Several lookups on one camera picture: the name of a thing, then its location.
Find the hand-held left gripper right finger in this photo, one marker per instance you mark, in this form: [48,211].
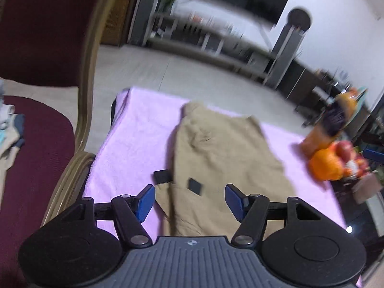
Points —
[235,205]

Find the grey tower speaker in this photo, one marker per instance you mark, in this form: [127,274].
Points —
[147,9]
[288,45]

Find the large knobbed orange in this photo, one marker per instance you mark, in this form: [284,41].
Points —
[325,165]

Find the stack of folded clothes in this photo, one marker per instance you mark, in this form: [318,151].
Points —
[9,138]

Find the red apple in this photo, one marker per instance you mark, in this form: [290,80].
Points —
[343,151]

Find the orange juice bottle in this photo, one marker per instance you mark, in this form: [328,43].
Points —
[333,120]

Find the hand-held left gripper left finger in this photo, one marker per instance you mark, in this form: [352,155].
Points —
[145,204]

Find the pink fleece blanket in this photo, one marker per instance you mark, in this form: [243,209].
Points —
[138,132]

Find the wooden cabinet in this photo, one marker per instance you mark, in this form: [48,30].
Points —
[118,18]

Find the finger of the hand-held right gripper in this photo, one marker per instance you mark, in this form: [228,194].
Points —
[374,155]

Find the white foam-netted fruit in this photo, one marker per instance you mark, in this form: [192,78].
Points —
[352,166]

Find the dark red gold-framed chair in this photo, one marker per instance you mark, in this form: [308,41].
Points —
[45,30]

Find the khaki cloth garment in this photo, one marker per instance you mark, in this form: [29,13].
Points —
[225,156]

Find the grey media shelf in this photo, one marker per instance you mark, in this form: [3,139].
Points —
[210,36]

